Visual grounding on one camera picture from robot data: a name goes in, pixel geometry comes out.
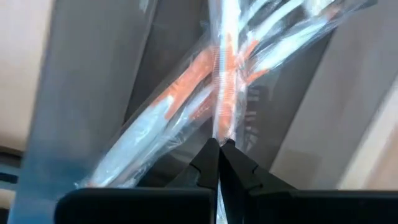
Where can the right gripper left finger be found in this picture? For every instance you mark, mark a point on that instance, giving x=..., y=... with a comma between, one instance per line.
x=205, y=168

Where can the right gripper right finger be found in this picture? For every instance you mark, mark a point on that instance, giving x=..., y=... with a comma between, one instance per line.
x=242, y=174

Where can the smoky transparent plastic bin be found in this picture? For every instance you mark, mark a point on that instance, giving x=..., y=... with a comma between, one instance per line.
x=93, y=77

